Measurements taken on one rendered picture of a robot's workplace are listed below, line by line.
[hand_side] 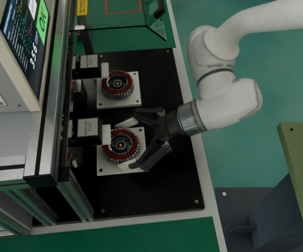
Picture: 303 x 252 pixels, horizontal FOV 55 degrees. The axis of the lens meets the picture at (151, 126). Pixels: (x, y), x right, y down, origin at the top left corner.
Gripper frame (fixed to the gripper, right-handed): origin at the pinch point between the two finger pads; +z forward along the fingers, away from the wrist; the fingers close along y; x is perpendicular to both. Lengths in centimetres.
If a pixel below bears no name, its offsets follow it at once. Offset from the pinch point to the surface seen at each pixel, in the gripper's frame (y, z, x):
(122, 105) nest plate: 16.7, 0.3, -2.3
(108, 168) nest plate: -5.9, 4.8, 0.3
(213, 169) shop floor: 24, -1, -93
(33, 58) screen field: -1.3, -7.6, 39.4
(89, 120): 2.0, 0.5, 13.9
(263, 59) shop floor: 108, -51, -122
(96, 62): 23.5, -1.1, 12.9
